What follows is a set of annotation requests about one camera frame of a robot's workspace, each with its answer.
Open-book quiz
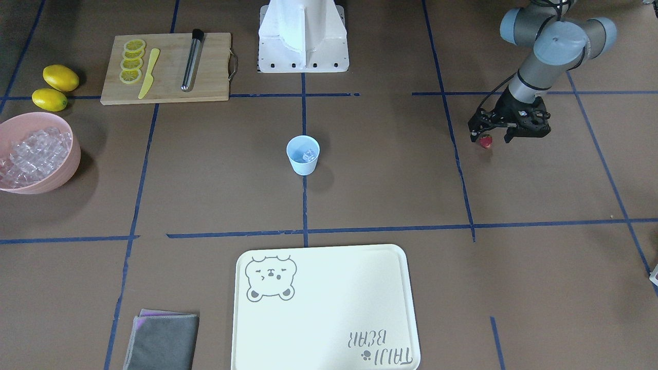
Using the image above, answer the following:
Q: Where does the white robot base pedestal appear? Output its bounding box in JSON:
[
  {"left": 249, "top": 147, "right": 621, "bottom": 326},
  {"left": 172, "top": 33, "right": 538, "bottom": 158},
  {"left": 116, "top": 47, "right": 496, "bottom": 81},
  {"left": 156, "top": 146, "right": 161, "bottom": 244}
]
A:
[{"left": 257, "top": 1, "right": 350, "bottom": 73}]

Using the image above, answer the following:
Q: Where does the pile of clear ice cubes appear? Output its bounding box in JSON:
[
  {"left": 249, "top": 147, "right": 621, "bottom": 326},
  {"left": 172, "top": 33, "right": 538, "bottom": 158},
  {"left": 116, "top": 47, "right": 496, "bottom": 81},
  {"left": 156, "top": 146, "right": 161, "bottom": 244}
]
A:
[{"left": 1, "top": 126, "right": 72, "bottom": 188}]

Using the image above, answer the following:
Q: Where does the lemon slice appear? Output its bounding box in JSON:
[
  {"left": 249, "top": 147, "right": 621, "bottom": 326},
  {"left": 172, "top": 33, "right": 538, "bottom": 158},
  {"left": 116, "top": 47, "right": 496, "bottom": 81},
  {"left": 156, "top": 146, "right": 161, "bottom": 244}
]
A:
[
  {"left": 122, "top": 49, "right": 145, "bottom": 61},
  {"left": 120, "top": 57, "right": 143, "bottom": 71},
  {"left": 118, "top": 68, "right": 142, "bottom": 84},
  {"left": 123, "top": 39, "right": 146, "bottom": 52}
]

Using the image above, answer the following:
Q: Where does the pink bowl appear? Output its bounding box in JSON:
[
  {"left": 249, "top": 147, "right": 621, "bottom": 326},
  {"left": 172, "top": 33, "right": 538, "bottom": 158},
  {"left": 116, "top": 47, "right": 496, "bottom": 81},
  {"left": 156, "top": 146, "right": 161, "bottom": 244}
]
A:
[{"left": 2, "top": 112, "right": 81, "bottom": 194}]

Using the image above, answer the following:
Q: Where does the cream bear tray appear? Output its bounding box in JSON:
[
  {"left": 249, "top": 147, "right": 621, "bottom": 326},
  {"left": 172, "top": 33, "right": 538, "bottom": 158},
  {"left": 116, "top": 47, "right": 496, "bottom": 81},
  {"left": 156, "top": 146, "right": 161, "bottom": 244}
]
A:
[{"left": 231, "top": 244, "right": 421, "bottom": 369}]

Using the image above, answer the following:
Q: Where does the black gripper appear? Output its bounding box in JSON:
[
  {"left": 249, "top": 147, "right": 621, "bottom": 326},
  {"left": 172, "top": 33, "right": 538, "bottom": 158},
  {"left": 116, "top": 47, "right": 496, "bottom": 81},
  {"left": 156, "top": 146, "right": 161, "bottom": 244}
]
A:
[{"left": 468, "top": 89, "right": 552, "bottom": 143}]

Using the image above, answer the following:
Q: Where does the whole yellow lemon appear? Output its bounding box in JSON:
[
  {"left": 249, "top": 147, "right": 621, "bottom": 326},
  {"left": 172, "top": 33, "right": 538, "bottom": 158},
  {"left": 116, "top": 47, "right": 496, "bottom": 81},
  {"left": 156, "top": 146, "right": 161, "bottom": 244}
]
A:
[
  {"left": 31, "top": 88, "right": 68, "bottom": 112},
  {"left": 42, "top": 65, "right": 80, "bottom": 92}
]

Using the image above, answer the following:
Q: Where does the grey folded cloth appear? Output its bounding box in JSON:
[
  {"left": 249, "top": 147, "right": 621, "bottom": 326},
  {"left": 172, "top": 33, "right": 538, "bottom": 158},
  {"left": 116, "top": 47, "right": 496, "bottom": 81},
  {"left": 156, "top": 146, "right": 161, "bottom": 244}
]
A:
[{"left": 122, "top": 308, "right": 199, "bottom": 369}]

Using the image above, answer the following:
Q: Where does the white rack corner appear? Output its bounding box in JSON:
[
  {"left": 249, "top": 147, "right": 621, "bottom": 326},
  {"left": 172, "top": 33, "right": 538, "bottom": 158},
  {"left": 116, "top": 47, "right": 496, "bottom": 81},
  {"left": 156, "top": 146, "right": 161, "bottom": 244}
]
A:
[{"left": 649, "top": 265, "right": 658, "bottom": 287}]

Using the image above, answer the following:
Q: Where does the light blue cup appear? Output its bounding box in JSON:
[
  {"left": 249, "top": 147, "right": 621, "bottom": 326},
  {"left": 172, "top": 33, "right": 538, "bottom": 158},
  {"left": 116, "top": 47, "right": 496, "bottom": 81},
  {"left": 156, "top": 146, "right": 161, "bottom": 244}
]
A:
[{"left": 286, "top": 135, "right": 321, "bottom": 176}]

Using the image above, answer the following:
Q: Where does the yellow plastic knife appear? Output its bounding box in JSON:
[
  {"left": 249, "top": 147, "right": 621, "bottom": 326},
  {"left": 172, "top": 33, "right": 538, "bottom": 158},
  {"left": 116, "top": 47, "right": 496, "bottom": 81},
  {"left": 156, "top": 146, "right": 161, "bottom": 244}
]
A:
[{"left": 138, "top": 48, "right": 160, "bottom": 99}]

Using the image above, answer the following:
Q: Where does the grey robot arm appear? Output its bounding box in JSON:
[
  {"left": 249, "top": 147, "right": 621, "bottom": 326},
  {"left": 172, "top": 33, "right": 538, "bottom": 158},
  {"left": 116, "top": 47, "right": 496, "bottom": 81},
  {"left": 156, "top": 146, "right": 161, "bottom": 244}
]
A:
[{"left": 468, "top": 1, "right": 618, "bottom": 147}]

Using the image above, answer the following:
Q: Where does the wooden cutting board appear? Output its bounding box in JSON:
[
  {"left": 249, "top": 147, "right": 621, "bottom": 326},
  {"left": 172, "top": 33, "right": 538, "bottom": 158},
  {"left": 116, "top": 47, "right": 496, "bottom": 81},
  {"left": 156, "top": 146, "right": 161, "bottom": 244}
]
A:
[{"left": 100, "top": 32, "right": 234, "bottom": 105}]

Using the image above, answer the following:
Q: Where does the steel muddler black tip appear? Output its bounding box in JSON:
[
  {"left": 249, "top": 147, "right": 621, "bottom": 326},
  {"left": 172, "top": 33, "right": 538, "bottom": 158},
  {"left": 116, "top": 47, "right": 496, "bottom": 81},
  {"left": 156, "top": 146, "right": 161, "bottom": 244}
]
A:
[{"left": 180, "top": 29, "right": 205, "bottom": 93}]

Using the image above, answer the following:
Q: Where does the red strawberry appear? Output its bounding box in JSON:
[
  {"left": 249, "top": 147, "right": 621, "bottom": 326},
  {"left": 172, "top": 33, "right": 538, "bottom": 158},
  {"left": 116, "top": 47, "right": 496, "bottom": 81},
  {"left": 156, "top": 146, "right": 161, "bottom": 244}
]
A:
[{"left": 478, "top": 134, "right": 493, "bottom": 149}]

